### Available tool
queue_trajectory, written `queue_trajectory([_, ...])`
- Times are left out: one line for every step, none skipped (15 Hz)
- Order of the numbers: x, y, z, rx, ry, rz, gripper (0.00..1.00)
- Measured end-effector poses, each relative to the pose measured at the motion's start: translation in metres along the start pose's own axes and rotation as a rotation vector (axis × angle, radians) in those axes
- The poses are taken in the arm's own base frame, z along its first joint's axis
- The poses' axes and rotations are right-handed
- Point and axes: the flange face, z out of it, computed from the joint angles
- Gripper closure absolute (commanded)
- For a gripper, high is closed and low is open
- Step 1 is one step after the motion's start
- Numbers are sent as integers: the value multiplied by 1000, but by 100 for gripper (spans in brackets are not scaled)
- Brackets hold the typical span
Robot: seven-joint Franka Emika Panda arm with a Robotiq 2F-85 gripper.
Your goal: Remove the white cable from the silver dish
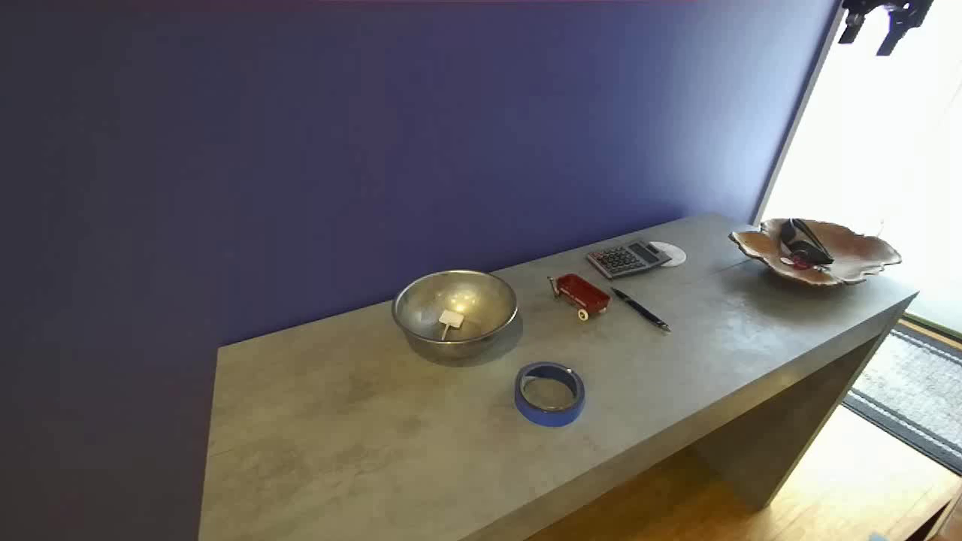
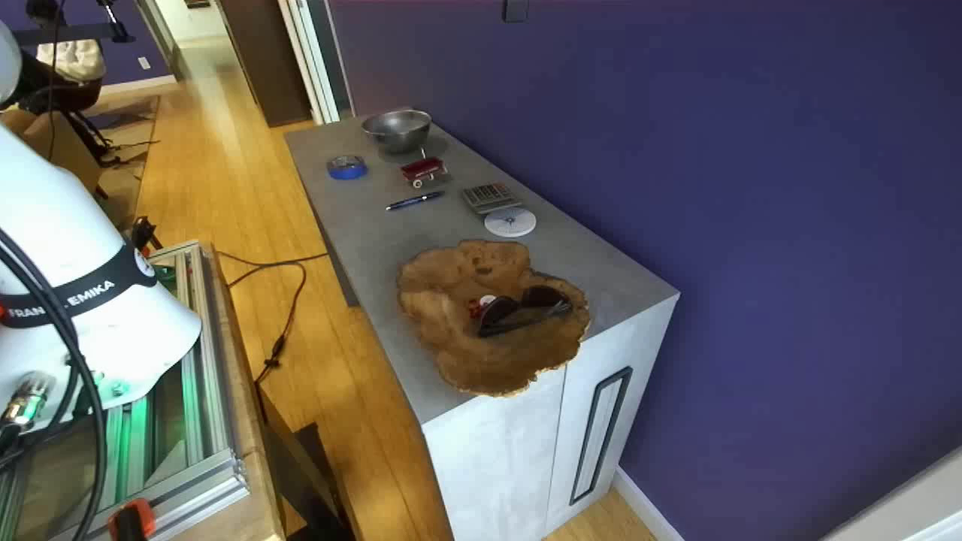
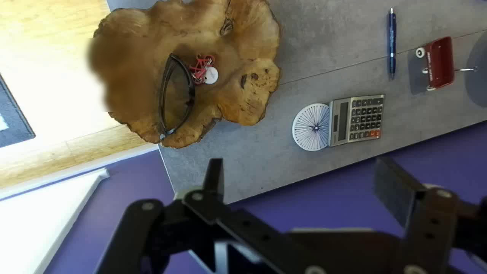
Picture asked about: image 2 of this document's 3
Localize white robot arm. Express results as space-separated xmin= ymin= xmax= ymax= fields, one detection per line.
xmin=0 ymin=130 xmax=202 ymax=433

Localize silver metal dish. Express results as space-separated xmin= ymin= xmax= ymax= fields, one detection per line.
xmin=363 ymin=109 xmax=431 ymax=152

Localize black sunglasses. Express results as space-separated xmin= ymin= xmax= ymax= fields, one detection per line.
xmin=474 ymin=285 xmax=575 ymax=335

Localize brown wooden bowl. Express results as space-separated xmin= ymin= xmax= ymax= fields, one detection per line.
xmin=395 ymin=240 xmax=593 ymax=397

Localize white disc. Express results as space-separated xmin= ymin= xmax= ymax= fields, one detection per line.
xmin=485 ymin=208 xmax=539 ymax=240

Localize grey calculator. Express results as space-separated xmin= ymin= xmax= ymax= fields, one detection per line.
xmin=461 ymin=183 xmax=516 ymax=216

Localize blue pen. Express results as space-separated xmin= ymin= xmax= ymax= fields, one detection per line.
xmin=385 ymin=189 xmax=446 ymax=214

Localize red stapler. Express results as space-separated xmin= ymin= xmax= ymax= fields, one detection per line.
xmin=403 ymin=156 xmax=448 ymax=189

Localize blue tape roll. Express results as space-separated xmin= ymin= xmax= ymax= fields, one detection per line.
xmin=326 ymin=152 xmax=366 ymax=179

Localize grey concrete cabinet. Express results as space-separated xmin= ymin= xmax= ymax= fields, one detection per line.
xmin=288 ymin=119 xmax=680 ymax=541

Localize black tripod stand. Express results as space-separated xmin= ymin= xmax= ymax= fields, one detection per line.
xmin=23 ymin=0 xmax=129 ymax=165

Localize black floor cable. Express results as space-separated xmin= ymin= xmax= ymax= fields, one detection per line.
xmin=212 ymin=249 xmax=331 ymax=388

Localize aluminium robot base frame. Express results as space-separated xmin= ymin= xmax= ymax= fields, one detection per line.
xmin=0 ymin=237 xmax=251 ymax=541

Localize red clamp handle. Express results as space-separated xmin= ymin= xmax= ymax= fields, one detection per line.
xmin=109 ymin=498 xmax=157 ymax=541

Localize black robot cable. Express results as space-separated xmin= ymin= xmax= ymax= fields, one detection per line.
xmin=0 ymin=227 xmax=111 ymax=541

